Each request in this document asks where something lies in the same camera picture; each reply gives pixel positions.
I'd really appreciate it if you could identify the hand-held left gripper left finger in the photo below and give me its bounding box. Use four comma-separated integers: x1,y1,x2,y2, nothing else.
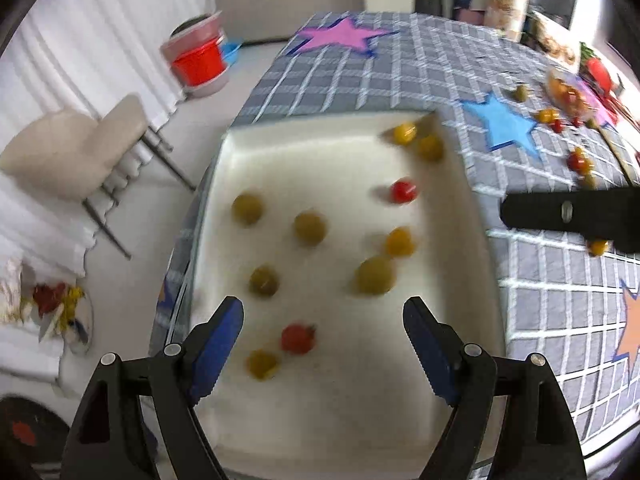
60,295,246,480

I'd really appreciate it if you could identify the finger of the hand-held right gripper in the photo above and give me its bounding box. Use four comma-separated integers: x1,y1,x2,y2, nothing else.
500,186,640,253

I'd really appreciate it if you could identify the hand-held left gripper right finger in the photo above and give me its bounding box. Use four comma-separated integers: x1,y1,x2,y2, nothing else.
403,295,589,480

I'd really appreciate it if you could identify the large green olive fruit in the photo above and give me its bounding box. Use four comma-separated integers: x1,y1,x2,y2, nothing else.
354,256,396,296

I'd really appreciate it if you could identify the white foam tray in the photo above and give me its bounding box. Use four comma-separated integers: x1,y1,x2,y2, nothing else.
187,110,508,473

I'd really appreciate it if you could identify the long wooden paddle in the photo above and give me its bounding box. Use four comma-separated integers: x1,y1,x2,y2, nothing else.
597,122,640,186

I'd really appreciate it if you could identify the clear plastic fruit container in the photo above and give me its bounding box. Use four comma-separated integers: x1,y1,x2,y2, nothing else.
545,67,601,116

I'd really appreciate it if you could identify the pile of wrappers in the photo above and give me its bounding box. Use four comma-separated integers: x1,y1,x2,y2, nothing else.
0,255,96,356

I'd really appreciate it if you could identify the food picture book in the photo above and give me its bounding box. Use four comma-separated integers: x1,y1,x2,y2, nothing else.
522,10,583,68

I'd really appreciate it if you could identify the grey checked star tablecloth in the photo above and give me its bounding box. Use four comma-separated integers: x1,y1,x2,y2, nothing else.
150,10,640,480

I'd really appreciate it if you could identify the black round object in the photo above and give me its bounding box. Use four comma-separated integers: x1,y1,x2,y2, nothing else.
0,395,76,480

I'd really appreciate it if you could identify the floral printed packet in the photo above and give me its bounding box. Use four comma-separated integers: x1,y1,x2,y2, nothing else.
482,0,531,41

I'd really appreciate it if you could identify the beige upholstered chair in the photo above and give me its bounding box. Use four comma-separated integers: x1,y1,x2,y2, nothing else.
0,92,198,261

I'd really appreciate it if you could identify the red plastic bucket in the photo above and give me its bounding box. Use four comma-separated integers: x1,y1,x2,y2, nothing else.
172,42,226,87

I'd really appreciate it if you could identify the white curtain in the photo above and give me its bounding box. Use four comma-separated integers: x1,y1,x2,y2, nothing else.
0,0,213,281

